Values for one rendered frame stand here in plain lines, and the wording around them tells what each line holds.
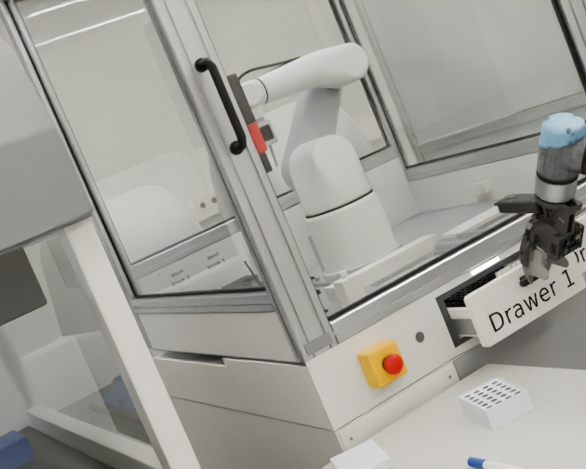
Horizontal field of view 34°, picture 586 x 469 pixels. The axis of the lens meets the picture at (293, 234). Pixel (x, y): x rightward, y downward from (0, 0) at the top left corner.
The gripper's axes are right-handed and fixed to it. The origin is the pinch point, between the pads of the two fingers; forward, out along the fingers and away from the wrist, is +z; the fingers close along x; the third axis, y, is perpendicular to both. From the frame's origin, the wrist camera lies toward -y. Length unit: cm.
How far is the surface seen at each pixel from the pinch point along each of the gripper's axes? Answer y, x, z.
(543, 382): 17.4, -15.9, 6.8
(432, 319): -10.7, -17.3, 10.2
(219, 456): -58, -47, 74
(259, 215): -30, -44, -18
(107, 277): -13, -81, -34
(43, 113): -27, -81, -55
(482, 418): 17.8, -32.1, 4.7
